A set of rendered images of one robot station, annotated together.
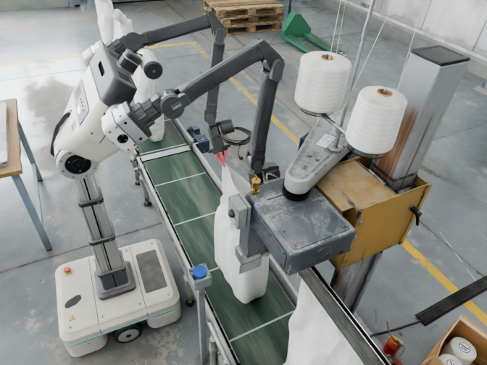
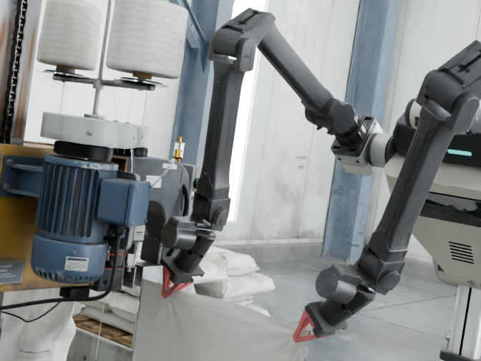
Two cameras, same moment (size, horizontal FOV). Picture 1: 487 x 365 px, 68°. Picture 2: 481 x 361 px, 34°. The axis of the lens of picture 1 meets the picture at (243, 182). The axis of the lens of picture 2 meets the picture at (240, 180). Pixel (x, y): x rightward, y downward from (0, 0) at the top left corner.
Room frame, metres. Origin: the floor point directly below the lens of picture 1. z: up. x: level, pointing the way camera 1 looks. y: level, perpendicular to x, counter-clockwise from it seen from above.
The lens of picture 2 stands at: (2.85, -0.70, 1.42)
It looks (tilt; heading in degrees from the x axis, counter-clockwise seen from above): 3 degrees down; 157
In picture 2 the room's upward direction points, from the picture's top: 8 degrees clockwise
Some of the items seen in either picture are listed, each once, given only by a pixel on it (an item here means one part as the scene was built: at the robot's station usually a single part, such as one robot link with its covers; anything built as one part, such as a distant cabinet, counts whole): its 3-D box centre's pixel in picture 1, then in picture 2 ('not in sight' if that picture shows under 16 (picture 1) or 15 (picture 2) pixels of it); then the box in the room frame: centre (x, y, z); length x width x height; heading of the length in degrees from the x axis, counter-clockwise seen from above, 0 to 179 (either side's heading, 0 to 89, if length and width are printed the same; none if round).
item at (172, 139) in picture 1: (132, 96); not in sight; (3.34, 1.19, 0.34); 2.21 x 0.39 x 0.09; 29
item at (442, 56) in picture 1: (440, 54); not in sight; (1.05, -0.54, 1.76); 0.12 x 0.11 x 0.01; 119
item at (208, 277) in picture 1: (199, 277); not in sight; (0.91, 0.16, 0.81); 0.08 x 0.08 x 0.06; 29
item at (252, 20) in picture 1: (243, 13); not in sight; (6.94, 0.20, 0.22); 1.21 x 0.84 x 0.14; 119
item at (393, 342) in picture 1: (393, 340); not in sight; (1.05, -0.92, 0.12); 0.15 x 0.08 x 0.23; 29
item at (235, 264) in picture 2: not in sight; (207, 257); (-2.27, 1.34, 0.56); 0.67 x 0.43 x 0.15; 29
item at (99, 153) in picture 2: not in sight; (83, 151); (1.23, -0.36, 1.35); 0.12 x 0.12 x 0.04
